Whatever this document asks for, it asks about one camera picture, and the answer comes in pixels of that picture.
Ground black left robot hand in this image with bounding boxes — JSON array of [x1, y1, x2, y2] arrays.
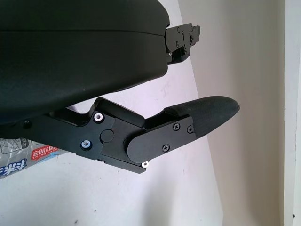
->
[[0, 0, 240, 175]]

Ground purple trash bag roll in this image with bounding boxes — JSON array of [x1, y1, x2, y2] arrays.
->
[[0, 137, 68, 180]]

